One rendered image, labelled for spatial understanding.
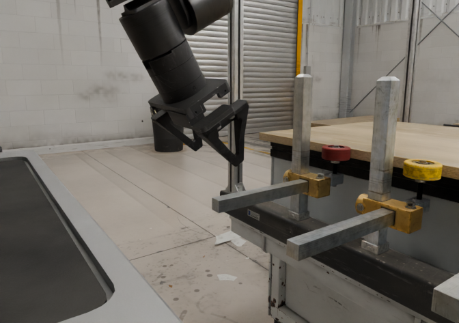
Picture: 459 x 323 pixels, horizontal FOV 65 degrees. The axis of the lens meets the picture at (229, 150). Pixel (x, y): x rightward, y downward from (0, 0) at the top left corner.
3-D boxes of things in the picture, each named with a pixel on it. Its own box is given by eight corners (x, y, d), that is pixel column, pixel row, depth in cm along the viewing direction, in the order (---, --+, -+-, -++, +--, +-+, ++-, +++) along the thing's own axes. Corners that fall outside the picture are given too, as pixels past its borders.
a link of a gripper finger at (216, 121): (235, 141, 50) (207, 81, 46) (270, 151, 44) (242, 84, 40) (198, 170, 47) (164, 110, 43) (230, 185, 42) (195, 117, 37)
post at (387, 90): (374, 285, 85) (391, 76, 76) (361, 278, 88) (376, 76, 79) (383, 281, 87) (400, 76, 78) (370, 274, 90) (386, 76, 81)
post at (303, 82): (297, 243, 105) (304, 74, 96) (289, 239, 108) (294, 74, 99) (306, 240, 107) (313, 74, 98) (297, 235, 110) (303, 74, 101)
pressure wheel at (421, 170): (399, 200, 92) (403, 156, 89) (435, 204, 88) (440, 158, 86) (400, 210, 84) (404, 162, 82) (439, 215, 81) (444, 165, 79)
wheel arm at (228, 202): (219, 217, 82) (218, 199, 81) (211, 212, 85) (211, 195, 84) (343, 186, 106) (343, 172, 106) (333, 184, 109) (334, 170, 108)
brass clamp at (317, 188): (315, 199, 95) (316, 180, 94) (281, 187, 106) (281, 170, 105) (331, 194, 99) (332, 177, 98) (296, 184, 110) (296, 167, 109)
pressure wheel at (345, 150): (314, 183, 107) (316, 145, 105) (331, 178, 112) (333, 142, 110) (337, 189, 101) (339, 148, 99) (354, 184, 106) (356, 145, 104)
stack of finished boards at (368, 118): (401, 125, 807) (401, 117, 804) (331, 134, 666) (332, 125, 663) (370, 122, 868) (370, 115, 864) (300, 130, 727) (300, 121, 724)
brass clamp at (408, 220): (407, 235, 75) (409, 212, 74) (352, 216, 86) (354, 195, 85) (423, 228, 79) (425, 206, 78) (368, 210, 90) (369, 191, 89)
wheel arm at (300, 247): (298, 266, 62) (299, 243, 61) (285, 259, 65) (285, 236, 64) (429, 214, 86) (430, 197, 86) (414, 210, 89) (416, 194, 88)
